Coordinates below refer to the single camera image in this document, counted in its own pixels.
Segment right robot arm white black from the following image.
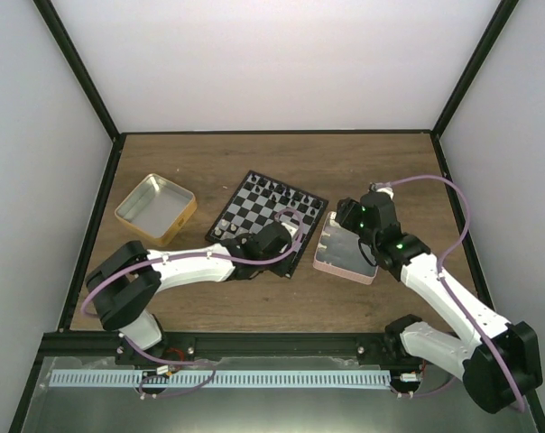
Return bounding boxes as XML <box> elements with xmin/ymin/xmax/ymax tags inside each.
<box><xmin>335</xmin><ymin>189</ymin><xmax>543</xmax><ymax>414</ymax></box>

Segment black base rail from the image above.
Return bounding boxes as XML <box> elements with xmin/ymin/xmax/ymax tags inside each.
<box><xmin>38</xmin><ymin>331</ymin><xmax>422</xmax><ymax>368</ymax></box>

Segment metal front plate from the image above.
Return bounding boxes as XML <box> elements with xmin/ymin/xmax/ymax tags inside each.
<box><xmin>22</xmin><ymin>358</ymin><xmax>537</xmax><ymax>432</ymax></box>

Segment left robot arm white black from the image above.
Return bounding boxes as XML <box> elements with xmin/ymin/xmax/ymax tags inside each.
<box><xmin>81</xmin><ymin>221</ymin><xmax>302</xmax><ymax>364</ymax></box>

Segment black chess pieces row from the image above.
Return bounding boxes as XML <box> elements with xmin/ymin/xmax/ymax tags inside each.
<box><xmin>237</xmin><ymin>171</ymin><xmax>328</xmax><ymax>217</ymax></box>

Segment black white chess board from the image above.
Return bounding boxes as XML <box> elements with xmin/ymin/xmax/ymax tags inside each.
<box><xmin>205</xmin><ymin>170</ymin><xmax>328</xmax><ymax>278</ymax></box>

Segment yellow metal tin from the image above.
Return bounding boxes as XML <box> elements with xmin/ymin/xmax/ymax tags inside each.
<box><xmin>115</xmin><ymin>173</ymin><xmax>198</xmax><ymax>246</ymax></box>

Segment light blue slotted cable duct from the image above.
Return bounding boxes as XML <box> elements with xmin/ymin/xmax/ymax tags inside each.
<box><xmin>49</xmin><ymin>369</ymin><xmax>391</xmax><ymax>390</ymax></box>

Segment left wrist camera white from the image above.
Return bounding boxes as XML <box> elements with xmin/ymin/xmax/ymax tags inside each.
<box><xmin>282</xmin><ymin>221</ymin><xmax>300</xmax><ymax>239</ymax></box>

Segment pink metal tin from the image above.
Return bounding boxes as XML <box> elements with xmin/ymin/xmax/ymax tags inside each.
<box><xmin>313</xmin><ymin>211</ymin><xmax>378</xmax><ymax>285</ymax></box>

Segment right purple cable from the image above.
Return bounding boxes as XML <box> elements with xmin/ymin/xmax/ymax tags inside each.
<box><xmin>375</xmin><ymin>174</ymin><xmax>526</xmax><ymax>414</ymax></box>

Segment white chess pieces in tin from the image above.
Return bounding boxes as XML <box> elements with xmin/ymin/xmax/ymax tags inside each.
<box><xmin>318</xmin><ymin>226</ymin><xmax>332</xmax><ymax>251</ymax></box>

